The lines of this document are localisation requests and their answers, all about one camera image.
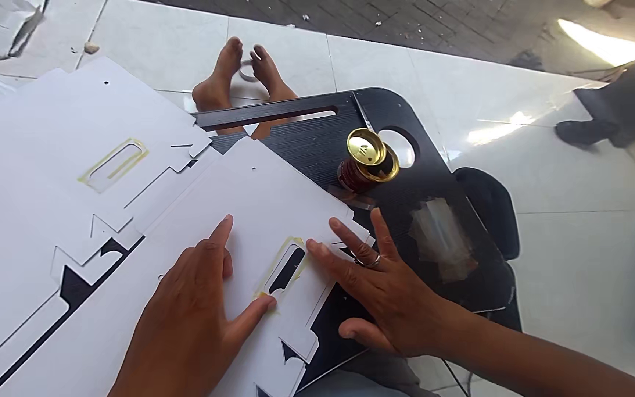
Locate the clear tape patch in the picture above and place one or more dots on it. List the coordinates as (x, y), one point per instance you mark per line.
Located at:
(440, 237)

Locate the person's left thumb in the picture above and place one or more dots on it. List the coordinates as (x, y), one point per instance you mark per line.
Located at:
(251, 317)

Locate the person's right thumb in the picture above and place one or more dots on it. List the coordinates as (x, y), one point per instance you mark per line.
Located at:
(362, 332)

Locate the person's right forearm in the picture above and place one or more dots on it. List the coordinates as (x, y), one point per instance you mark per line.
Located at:
(532, 353)

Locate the small beige stone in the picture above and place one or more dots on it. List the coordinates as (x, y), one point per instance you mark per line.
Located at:
(91, 48)

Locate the person's right little finger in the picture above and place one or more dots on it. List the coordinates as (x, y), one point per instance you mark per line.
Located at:
(385, 232)

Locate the small clear plastic piece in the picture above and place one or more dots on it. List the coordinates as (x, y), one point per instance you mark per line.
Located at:
(357, 199)

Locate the person's right ring finger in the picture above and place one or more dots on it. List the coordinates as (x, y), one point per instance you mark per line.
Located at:
(352, 237)

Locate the person's left fingers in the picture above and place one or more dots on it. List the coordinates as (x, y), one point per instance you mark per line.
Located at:
(227, 266)

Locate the thin silver metal tool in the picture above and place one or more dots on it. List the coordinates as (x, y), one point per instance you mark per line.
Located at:
(362, 113)

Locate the black wooden lap table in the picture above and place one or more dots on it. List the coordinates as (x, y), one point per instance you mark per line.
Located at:
(400, 237)

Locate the person's left forearm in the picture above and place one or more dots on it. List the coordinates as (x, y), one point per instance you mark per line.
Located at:
(157, 387)

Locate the white die-cut cardboard sheet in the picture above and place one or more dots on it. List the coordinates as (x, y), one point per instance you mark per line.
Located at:
(207, 193)
(36, 143)

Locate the person's right fingers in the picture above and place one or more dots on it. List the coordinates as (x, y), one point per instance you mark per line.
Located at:
(335, 262)

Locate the person's right hand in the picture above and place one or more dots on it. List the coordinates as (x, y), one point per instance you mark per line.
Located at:
(400, 303)

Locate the transparent film window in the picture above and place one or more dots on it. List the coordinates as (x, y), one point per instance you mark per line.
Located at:
(97, 181)

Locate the person's left hand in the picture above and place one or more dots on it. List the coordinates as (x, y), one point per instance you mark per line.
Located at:
(185, 320)

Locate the black chair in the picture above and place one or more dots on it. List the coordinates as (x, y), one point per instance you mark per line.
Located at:
(488, 215)

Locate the round golden lid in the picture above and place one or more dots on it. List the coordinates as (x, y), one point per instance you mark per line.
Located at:
(362, 148)

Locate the dark red tin can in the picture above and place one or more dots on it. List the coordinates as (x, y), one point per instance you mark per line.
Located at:
(351, 177)

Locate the person's left index finger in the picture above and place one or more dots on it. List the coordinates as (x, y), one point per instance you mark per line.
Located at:
(219, 235)

